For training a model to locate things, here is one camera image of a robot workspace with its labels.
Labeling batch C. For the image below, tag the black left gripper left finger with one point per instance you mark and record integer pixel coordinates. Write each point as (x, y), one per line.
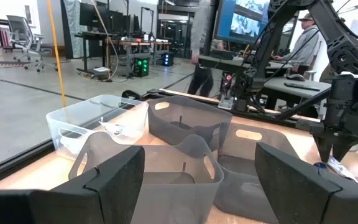
(73, 202)

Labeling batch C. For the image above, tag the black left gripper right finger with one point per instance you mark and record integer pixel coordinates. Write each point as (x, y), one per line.
(306, 199)

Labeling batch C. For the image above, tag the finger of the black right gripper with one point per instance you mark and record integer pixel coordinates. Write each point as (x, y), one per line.
(324, 146)
(342, 147)

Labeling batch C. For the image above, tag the blue shave butter tube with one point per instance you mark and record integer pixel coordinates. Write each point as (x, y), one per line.
(320, 165)

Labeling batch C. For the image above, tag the white travel-size tube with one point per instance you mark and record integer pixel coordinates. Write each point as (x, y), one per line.
(113, 128)
(342, 169)

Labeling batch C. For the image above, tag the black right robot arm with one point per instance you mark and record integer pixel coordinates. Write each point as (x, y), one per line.
(261, 53)

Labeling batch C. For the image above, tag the black keyboard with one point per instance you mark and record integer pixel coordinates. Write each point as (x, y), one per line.
(303, 86)

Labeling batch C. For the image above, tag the computer mouse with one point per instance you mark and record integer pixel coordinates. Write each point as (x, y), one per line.
(295, 77)

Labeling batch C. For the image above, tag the grey side table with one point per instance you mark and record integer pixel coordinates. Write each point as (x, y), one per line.
(291, 88)

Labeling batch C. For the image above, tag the grey translucent plastic bin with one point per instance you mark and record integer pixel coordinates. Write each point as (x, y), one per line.
(244, 174)
(166, 193)
(191, 124)

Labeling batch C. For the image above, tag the person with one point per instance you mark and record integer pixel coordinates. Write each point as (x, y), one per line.
(304, 46)
(200, 31)

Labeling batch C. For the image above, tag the clear plastic bin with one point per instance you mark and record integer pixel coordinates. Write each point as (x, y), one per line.
(73, 118)

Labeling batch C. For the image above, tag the black office desk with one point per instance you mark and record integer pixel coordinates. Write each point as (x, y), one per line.
(228, 62)

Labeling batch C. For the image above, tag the black corner clamp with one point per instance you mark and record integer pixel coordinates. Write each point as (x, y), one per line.
(130, 94)

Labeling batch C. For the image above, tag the large blue-screen monitor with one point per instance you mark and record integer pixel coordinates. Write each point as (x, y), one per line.
(241, 21)

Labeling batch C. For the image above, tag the computer tower green lights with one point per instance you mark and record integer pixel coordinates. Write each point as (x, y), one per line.
(141, 67)

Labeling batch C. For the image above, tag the wooden-top workbench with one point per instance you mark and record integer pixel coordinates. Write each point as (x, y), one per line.
(135, 43)

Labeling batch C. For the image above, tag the computer tower blue lights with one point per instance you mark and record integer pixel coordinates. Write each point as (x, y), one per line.
(168, 59)

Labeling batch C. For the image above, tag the grey office chair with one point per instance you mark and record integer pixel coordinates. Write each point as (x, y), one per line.
(23, 34)

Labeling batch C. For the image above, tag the patterned grey curtain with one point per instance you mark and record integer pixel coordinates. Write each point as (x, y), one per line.
(73, 25)

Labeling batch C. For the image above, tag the black desktop monitor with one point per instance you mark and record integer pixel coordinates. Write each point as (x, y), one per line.
(92, 15)

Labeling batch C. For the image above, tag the silver base bracket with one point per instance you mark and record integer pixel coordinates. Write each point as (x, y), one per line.
(225, 102)

